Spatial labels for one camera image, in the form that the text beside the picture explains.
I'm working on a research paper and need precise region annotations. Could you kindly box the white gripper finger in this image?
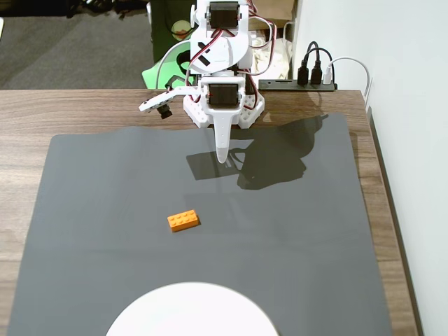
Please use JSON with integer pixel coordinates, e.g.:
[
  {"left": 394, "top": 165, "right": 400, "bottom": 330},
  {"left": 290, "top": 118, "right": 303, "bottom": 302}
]
[{"left": 211, "top": 115, "right": 235, "bottom": 165}]

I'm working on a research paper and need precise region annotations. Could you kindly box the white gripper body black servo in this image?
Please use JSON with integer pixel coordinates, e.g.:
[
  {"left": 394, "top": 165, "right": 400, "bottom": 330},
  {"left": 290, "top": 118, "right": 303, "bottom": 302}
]
[{"left": 199, "top": 76, "right": 246, "bottom": 120}]

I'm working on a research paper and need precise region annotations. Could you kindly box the orange lego block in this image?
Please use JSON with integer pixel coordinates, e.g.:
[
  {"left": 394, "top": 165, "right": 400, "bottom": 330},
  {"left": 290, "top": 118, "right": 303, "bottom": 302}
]
[{"left": 167, "top": 209, "right": 202, "bottom": 234}]

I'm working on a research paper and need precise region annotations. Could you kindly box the white round plate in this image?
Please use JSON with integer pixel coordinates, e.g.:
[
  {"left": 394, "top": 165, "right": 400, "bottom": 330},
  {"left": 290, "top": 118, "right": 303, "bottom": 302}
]
[{"left": 104, "top": 281, "right": 281, "bottom": 336}]

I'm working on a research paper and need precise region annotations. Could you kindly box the black usb hub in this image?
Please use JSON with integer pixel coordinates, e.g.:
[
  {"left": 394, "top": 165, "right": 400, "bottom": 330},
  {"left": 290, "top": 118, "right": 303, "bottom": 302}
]
[{"left": 258, "top": 78, "right": 339, "bottom": 92}]

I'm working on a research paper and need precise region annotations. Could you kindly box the light green plastic stool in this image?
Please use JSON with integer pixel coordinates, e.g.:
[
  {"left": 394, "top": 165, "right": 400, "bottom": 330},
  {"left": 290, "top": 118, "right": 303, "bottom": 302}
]
[{"left": 141, "top": 40, "right": 193, "bottom": 90}]

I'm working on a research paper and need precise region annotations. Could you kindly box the dark green bin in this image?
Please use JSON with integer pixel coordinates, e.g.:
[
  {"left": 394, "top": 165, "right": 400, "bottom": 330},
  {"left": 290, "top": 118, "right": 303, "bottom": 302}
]
[{"left": 148, "top": 0, "right": 194, "bottom": 66}]

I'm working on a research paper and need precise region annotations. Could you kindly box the brown cardboard box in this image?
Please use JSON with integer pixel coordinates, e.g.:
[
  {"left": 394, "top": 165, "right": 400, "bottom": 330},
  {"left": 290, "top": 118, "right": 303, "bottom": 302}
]
[{"left": 244, "top": 0, "right": 299, "bottom": 33}]

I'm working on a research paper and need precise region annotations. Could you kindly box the grey rubber mat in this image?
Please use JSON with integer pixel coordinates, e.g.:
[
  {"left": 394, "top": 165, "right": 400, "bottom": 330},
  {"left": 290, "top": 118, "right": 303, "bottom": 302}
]
[{"left": 6, "top": 112, "right": 395, "bottom": 336}]

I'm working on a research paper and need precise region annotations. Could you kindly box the black chair base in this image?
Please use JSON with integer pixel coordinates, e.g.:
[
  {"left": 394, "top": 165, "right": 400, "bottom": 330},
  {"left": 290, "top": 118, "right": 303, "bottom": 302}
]
[{"left": 66, "top": 0, "right": 148, "bottom": 19}]

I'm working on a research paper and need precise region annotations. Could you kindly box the black camera cable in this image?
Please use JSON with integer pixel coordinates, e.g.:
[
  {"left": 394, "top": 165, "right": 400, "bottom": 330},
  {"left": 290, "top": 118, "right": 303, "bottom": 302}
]
[{"left": 164, "top": 73, "right": 192, "bottom": 95}]

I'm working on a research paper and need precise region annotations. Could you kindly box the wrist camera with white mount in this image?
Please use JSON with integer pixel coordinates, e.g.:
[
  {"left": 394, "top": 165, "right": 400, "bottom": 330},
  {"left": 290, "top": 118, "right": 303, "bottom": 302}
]
[{"left": 139, "top": 85, "right": 202, "bottom": 120}]

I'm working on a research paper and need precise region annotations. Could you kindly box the red white black servo wire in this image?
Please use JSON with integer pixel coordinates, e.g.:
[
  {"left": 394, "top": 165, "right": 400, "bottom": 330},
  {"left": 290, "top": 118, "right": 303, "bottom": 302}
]
[{"left": 244, "top": 2, "right": 279, "bottom": 76}]

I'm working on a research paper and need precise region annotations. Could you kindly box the white usb cable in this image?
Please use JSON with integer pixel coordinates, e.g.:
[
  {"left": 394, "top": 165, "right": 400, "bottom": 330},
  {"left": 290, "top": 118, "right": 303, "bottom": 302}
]
[{"left": 322, "top": 57, "right": 372, "bottom": 110}]

